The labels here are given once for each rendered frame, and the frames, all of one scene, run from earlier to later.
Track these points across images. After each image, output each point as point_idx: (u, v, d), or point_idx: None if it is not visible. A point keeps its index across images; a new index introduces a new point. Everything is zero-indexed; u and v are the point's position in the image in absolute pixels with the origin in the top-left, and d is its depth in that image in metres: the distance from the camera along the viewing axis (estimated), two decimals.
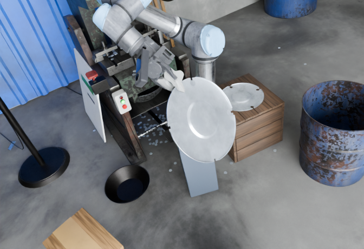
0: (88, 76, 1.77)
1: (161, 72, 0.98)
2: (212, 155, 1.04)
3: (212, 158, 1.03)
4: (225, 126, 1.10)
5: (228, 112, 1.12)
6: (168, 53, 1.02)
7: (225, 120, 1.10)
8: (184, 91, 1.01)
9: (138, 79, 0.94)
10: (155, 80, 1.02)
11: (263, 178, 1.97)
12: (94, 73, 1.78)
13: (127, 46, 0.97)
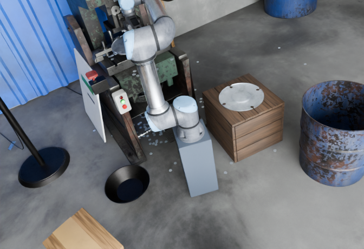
0: (88, 76, 1.77)
1: None
2: (121, 38, 2.01)
3: (120, 38, 2.02)
4: (119, 47, 1.92)
5: (120, 51, 1.88)
6: None
7: (120, 48, 1.91)
8: None
9: None
10: None
11: (263, 178, 1.97)
12: (94, 73, 1.78)
13: (131, 10, 1.73)
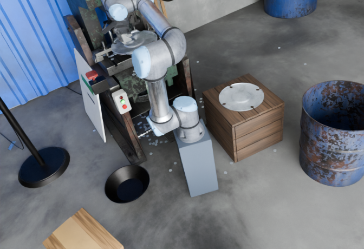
0: (88, 76, 1.77)
1: None
2: None
3: None
4: (123, 50, 1.89)
5: (127, 52, 1.86)
6: (129, 29, 1.66)
7: (125, 50, 1.88)
8: (125, 44, 1.78)
9: (102, 28, 1.69)
10: None
11: (263, 178, 1.97)
12: (94, 73, 1.78)
13: (107, 13, 1.60)
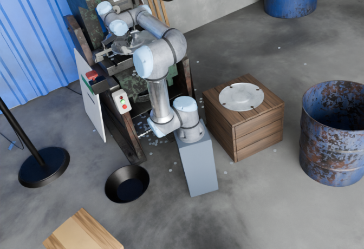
0: (88, 76, 1.77)
1: (118, 45, 1.75)
2: None
3: None
4: (145, 45, 1.89)
5: (153, 41, 1.91)
6: (128, 43, 1.71)
7: (147, 43, 1.90)
8: (127, 54, 1.84)
9: (103, 40, 1.75)
10: None
11: (263, 178, 1.97)
12: (94, 73, 1.78)
13: None
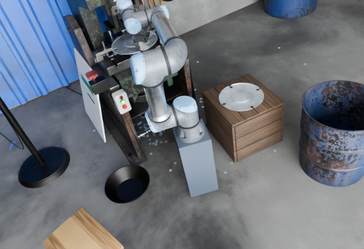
0: (88, 76, 1.77)
1: (135, 41, 1.76)
2: None
3: None
4: None
5: None
6: (146, 38, 1.71)
7: None
8: (143, 50, 1.84)
9: (121, 35, 1.75)
10: None
11: (263, 178, 1.97)
12: (94, 73, 1.78)
13: None
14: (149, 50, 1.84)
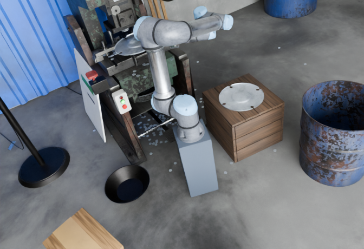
0: (88, 76, 1.77)
1: None
2: None
3: None
4: (134, 35, 1.99)
5: None
6: None
7: (131, 37, 1.98)
8: None
9: None
10: None
11: (263, 178, 1.97)
12: (94, 73, 1.78)
13: None
14: None
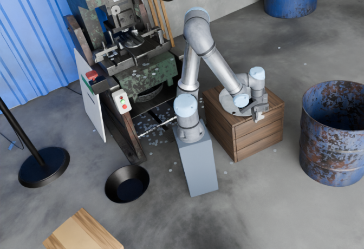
0: (88, 76, 1.77)
1: (254, 112, 1.76)
2: None
3: None
4: None
5: None
6: (267, 106, 1.74)
7: None
8: (255, 123, 1.83)
9: (240, 109, 1.75)
10: (251, 107, 1.80)
11: (263, 178, 1.97)
12: (94, 73, 1.78)
13: (251, 93, 1.68)
14: (149, 50, 1.84)
